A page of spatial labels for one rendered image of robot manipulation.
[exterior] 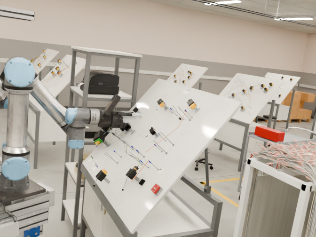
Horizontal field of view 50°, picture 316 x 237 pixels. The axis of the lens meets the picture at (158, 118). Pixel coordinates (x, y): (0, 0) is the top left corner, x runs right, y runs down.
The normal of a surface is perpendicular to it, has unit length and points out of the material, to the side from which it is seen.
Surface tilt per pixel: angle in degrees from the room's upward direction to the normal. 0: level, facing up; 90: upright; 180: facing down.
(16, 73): 83
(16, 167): 97
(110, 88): 90
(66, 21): 90
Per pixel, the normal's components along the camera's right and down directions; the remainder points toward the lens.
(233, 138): -0.85, 0.00
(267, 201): 0.49, 0.23
